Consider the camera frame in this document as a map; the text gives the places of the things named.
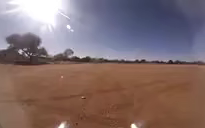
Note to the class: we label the large dark tree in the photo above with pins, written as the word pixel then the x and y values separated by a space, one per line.
pixel 26 45

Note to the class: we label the row of trees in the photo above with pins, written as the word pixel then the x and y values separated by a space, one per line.
pixel 130 61

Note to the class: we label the robot's own part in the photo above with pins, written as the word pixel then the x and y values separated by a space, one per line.
pixel 62 125
pixel 133 125

